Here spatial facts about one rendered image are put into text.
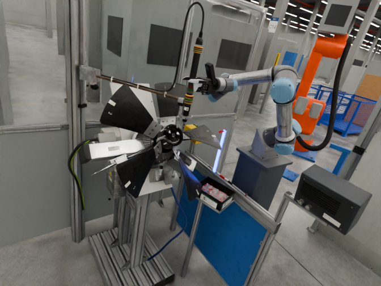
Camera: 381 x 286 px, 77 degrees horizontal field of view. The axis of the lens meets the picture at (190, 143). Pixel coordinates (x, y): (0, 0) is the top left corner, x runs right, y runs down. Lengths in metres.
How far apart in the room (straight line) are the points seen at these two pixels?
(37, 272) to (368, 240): 2.81
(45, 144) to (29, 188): 0.35
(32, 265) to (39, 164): 0.75
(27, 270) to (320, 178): 1.99
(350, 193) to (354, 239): 1.79
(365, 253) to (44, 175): 2.89
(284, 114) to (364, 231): 1.77
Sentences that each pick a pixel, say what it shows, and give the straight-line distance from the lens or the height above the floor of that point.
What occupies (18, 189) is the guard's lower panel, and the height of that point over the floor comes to 0.53.
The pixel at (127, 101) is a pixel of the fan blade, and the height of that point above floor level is 1.36.
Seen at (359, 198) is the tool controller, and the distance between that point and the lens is 1.21.
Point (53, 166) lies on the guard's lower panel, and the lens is 1.98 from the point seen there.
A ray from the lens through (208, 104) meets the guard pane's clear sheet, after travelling 2.41.
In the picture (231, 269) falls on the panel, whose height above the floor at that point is 0.28.
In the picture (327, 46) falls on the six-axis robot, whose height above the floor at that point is 1.94.
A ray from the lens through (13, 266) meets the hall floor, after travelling 2.28.
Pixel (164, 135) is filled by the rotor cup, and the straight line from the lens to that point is 1.21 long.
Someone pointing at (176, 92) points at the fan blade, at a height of 1.39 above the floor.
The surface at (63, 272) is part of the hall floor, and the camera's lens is 2.16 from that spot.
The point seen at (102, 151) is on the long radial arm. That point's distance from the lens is 1.25.
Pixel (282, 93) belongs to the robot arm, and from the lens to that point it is 1.31.
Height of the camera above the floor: 1.71
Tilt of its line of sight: 24 degrees down
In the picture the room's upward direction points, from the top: 12 degrees clockwise
